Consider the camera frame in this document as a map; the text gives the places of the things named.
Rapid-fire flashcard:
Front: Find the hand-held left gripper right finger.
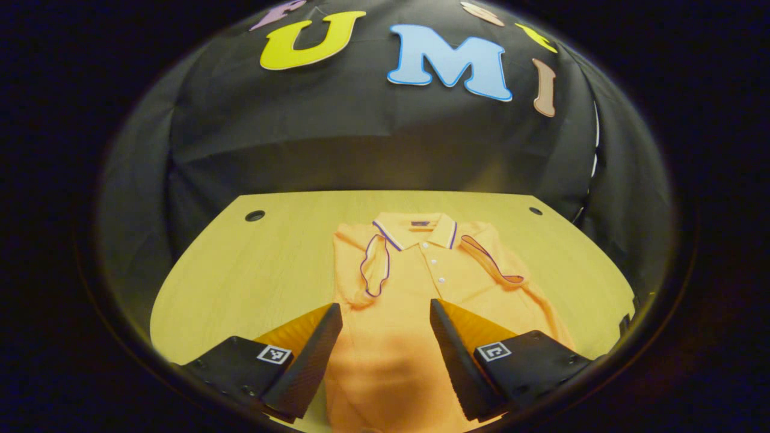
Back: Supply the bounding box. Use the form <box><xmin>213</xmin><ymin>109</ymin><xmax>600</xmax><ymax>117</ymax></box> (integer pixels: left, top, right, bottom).
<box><xmin>429</xmin><ymin>299</ymin><xmax>593</xmax><ymax>422</ymax></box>

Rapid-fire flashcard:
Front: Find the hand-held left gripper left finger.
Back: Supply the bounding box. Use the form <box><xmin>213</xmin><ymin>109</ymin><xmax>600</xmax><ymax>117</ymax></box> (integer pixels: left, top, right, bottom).
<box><xmin>180</xmin><ymin>302</ymin><xmax>343</xmax><ymax>422</ymax></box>

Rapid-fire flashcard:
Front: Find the orange T-shirt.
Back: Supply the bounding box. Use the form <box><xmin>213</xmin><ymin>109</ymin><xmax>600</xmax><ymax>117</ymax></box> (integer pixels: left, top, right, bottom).
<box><xmin>325</xmin><ymin>212</ymin><xmax>575</xmax><ymax>433</ymax></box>

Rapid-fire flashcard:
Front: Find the black backdrop cloth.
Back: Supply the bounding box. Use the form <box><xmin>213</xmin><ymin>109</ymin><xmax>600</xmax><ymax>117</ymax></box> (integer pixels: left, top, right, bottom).
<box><xmin>99</xmin><ymin>0</ymin><xmax>673</xmax><ymax>301</ymax></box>

